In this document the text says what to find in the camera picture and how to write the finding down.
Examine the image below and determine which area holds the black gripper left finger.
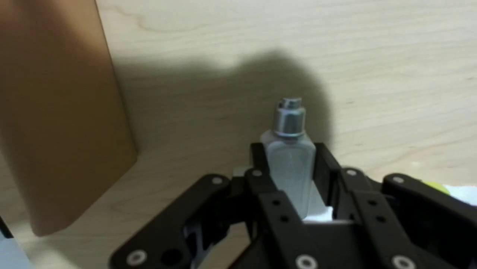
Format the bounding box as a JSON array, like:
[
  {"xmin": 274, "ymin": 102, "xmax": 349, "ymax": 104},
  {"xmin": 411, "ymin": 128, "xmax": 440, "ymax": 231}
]
[{"xmin": 109, "ymin": 141, "xmax": 319, "ymax": 269}]

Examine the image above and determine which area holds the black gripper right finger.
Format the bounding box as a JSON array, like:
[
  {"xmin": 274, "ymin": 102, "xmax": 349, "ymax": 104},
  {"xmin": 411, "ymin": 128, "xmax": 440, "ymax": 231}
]
[{"xmin": 313, "ymin": 141, "xmax": 477, "ymax": 269}]

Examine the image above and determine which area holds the wooden block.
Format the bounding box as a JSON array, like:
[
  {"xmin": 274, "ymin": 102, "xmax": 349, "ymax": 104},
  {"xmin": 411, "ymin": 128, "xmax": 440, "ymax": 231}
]
[{"xmin": 0, "ymin": 0, "xmax": 140, "ymax": 237}]

